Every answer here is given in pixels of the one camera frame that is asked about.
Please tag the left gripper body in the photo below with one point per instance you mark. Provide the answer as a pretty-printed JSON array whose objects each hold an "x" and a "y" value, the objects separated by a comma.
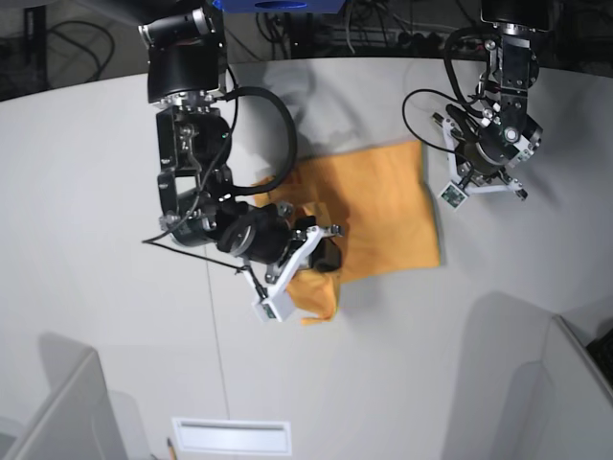
[{"x": 485, "y": 162}]

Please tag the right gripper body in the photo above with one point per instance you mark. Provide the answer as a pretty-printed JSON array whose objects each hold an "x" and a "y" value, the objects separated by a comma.
[{"x": 265, "y": 235}]

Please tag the yellow orange T-shirt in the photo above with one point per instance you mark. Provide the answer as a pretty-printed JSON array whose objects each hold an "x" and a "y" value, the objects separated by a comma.
[{"x": 379, "y": 197}]

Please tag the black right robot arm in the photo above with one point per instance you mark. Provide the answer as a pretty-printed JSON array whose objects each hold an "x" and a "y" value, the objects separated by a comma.
[{"x": 199, "y": 201}]

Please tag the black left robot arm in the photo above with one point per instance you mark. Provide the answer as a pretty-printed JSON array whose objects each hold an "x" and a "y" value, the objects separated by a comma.
[{"x": 495, "y": 129}]

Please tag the white power strip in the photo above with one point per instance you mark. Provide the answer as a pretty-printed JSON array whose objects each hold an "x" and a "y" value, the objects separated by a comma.
[{"x": 367, "y": 38}]

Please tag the white slotted tray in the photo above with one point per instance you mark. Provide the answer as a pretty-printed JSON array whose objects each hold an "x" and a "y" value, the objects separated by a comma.
[{"x": 270, "y": 438}]

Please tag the black keyboard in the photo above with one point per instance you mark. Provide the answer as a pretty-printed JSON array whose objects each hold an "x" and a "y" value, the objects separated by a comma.
[{"x": 601, "y": 350}]

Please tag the pencil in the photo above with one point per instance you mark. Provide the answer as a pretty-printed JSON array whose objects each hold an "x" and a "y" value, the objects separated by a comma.
[{"x": 171, "y": 449}]

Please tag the grey right partition panel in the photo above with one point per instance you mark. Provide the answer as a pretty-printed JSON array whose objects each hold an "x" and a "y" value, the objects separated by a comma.
[{"x": 575, "y": 374}]

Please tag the grey partition panel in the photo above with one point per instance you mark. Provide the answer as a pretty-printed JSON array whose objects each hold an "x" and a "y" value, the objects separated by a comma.
[
  {"x": 575, "y": 374},
  {"x": 76, "y": 421}
]

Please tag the grey left partition panel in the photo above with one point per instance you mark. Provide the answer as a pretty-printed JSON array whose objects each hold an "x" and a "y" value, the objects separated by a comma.
[{"x": 76, "y": 421}]

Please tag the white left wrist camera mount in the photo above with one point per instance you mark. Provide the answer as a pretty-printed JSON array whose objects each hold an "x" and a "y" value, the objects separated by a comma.
[{"x": 455, "y": 196}]

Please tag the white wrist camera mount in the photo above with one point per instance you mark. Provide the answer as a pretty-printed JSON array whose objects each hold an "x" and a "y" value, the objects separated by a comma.
[
  {"x": 455, "y": 196},
  {"x": 272, "y": 301}
]

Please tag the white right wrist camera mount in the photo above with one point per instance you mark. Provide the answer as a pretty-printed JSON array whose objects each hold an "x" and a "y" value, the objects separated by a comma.
[{"x": 272, "y": 301}]

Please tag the blue base camera housing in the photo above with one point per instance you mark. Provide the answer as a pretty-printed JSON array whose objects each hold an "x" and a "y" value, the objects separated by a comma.
[{"x": 289, "y": 6}]

